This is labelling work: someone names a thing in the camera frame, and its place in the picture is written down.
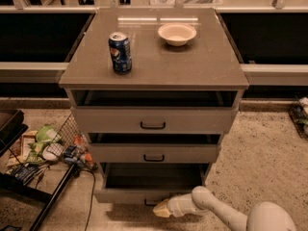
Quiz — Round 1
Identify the black power cable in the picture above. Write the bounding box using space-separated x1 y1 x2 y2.
78 167 97 229

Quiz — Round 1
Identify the wire basket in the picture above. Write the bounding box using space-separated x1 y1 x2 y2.
288 97 308 140
42 115 80 161

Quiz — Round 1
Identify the grey drawer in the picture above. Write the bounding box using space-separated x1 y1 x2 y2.
72 90 238 134
94 163 210 206
89 133 221 163

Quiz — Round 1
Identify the blue Pepsi can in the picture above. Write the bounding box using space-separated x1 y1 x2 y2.
108 32 132 74

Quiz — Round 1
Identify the wire basket left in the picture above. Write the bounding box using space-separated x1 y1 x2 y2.
42 115 80 161

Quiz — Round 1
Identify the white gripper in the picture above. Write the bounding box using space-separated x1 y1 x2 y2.
153 193 206 218

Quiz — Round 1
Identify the wire basket right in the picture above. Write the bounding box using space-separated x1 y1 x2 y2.
288 97 308 140

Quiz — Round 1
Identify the white paper bowl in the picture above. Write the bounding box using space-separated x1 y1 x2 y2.
158 23 196 46

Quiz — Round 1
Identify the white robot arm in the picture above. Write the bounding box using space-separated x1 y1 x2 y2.
153 186 297 231

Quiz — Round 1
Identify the green snack bag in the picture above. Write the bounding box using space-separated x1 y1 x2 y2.
26 125 63 165

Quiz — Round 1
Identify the grey drawer cabinet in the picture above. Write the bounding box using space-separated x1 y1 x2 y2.
58 7 250 175

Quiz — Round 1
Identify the blue snack packet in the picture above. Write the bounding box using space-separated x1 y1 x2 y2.
11 166 39 186

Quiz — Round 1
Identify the grey middle drawer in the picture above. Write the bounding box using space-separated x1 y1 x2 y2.
89 133 221 163

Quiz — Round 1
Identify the grey bottom drawer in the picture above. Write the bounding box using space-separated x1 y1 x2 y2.
94 163 210 206

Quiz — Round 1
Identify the grey top drawer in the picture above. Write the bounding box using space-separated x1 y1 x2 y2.
72 90 238 134

